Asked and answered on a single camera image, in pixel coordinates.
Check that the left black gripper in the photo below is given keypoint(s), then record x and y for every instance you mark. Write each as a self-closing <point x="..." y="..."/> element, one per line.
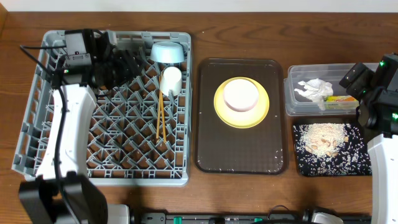
<point x="125" y="63"/>

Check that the green yellow snack wrapper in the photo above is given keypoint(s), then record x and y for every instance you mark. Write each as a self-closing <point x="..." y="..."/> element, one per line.
<point x="341" y="103"/>

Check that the light blue bowl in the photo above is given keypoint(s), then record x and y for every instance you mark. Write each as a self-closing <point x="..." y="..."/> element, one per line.
<point x="167" y="52"/>

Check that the white paper napkin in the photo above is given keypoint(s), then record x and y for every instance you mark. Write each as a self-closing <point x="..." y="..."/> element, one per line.
<point x="316" y="90"/>

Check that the cream white cup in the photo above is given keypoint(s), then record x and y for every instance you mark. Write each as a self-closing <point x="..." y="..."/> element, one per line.
<point x="171" y="82"/>

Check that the food scraps rice pile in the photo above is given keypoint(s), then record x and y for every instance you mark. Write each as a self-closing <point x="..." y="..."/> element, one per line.
<point x="325" y="140"/>

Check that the wooden chopstick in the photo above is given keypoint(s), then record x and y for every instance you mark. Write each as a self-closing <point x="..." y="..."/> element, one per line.
<point x="162" y="116"/>
<point x="159" y="112"/>

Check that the pink bowl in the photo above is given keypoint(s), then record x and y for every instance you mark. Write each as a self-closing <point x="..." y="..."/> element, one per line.
<point x="240" y="95"/>

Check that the yellow plate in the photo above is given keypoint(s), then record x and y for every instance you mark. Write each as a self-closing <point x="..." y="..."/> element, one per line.
<point x="242" y="119"/>

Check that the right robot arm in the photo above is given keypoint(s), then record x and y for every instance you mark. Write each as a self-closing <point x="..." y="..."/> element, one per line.
<point x="383" y="155"/>

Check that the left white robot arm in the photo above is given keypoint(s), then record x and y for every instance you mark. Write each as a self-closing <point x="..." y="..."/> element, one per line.
<point x="62" y="191"/>

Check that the clear plastic waste bin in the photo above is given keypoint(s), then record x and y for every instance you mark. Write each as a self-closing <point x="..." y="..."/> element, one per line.
<point x="297" y="105"/>

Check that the grey dishwasher rack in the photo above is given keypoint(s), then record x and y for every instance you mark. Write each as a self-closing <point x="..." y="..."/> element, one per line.
<point x="122" y="149"/>

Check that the black waste tray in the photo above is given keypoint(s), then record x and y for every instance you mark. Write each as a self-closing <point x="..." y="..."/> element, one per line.
<point x="298" y="171"/>

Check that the dark brown serving tray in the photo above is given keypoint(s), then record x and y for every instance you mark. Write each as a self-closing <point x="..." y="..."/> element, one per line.
<point x="221" y="148"/>

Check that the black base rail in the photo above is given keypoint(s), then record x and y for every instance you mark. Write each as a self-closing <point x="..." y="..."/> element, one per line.
<point x="217" y="218"/>

